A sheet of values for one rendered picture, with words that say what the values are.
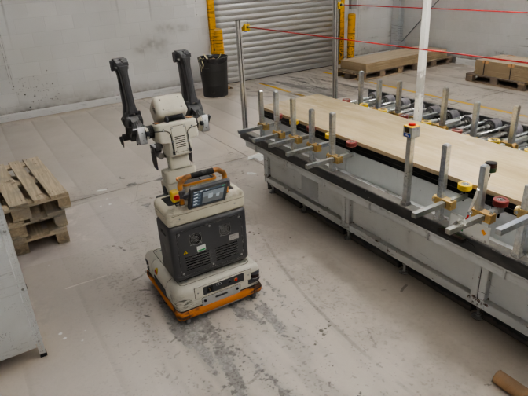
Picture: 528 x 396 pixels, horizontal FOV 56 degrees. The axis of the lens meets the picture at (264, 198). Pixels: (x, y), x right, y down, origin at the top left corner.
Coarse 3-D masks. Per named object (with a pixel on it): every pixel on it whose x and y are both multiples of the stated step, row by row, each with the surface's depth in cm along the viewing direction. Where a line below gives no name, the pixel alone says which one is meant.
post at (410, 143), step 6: (408, 138) 293; (414, 138) 292; (408, 144) 294; (414, 144) 294; (408, 150) 295; (408, 156) 296; (408, 162) 298; (408, 168) 299; (408, 174) 300; (408, 180) 302; (408, 186) 304; (402, 192) 309; (408, 192) 306; (402, 198) 310; (408, 198) 308; (408, 204) 309
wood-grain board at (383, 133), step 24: (312, 96) 500; (336, 120) 417; (360, 120) 414; (384, 120) 410; (408, 120) 407; (360, 144) 363; (384, 144) 357; (432, 144) 352; (456, 144) 349; (480, 144) 347; (432, 168) 311; (456, 168) 309; (504, 168) 305; (504, 192) 274
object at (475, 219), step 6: (492, 210) 264; (498, 210) 265; (474, 216) 259; (480, 216) 259; (468, 222) 254; (474, 222) 256; (450, 228) 249; (456, 228) 250; (462, 228) 252; (450, 234) 249
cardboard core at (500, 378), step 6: (498, 372) 263; (504, 372) 263; (498, 378) 261; (504, 378) 259; (510, 378) 259; (498, 384) 261; (504, 384) 258; (510, 384) 256; (516, 384) 255; (510, 390) 256; (516, 390) 253; (522, 390) 251
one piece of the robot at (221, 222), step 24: (216, 168) 304; (240, 192) 317; (168, 216) 296; (192, 216) 304; (216, 216) 314; (240, 216) 323; (168, 240) 305; (192, 240) 311; (216, 240) 320; (240, 240) 330; (168, 264) 320; (192, 264) 317; (216, 264) 326
